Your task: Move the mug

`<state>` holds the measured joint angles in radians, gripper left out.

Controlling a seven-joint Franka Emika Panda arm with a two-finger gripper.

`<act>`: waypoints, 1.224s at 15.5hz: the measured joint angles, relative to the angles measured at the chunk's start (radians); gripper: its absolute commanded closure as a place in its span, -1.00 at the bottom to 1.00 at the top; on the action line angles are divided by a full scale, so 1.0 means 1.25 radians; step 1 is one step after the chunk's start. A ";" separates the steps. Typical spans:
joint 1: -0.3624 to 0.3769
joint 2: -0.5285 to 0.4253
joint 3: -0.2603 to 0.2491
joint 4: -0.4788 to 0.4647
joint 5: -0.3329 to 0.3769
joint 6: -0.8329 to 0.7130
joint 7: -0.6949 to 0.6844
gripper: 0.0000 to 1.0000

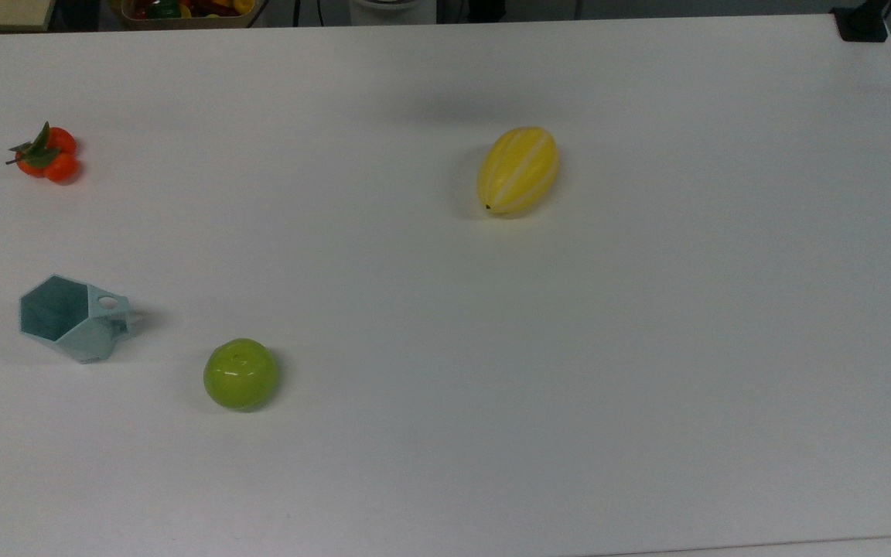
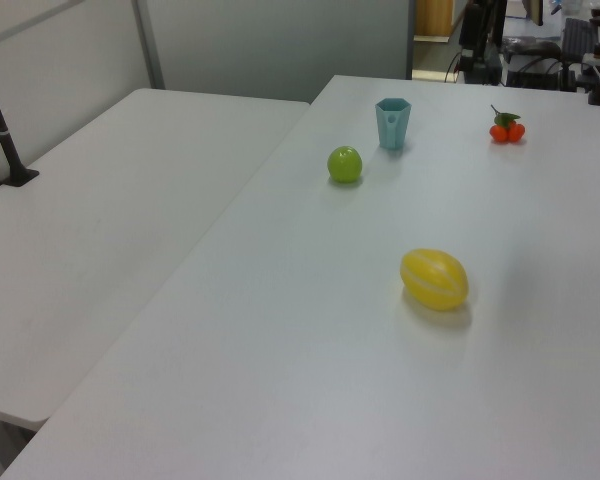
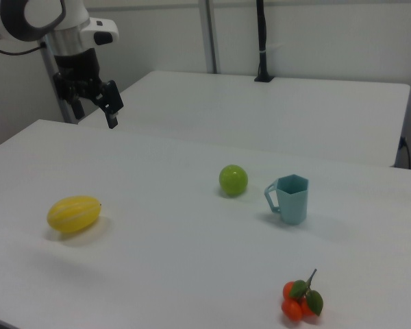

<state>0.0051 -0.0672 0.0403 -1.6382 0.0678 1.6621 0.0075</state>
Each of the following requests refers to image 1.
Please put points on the teal hexagonal mug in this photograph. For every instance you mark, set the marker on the teal hexagonal mug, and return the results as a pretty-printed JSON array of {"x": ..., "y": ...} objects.
[{"x": 91, "y": 334}]

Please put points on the black table clamp mount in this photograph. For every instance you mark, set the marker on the black table clamp mount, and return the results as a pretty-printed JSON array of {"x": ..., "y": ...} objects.
[{"x": 861, "y": 27}]

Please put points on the green toy apple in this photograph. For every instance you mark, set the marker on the green toy apple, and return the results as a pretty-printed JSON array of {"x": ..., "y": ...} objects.
[{"x": 240, "y": 375}]

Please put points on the box of toy fruit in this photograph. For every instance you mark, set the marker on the box of toy fruit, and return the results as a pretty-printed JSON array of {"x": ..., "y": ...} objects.
[{"x": 182, "y": 14}]

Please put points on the orange tangerine cluster with leaves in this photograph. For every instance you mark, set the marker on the orange tangerine cluster with leaves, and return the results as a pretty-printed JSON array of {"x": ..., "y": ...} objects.
[{"x": 59, "y": 164}]

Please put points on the yellow striped toy melon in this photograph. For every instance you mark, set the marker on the yellow striped toy melon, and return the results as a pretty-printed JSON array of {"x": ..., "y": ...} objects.
[{"x": 517, "y": 172}]

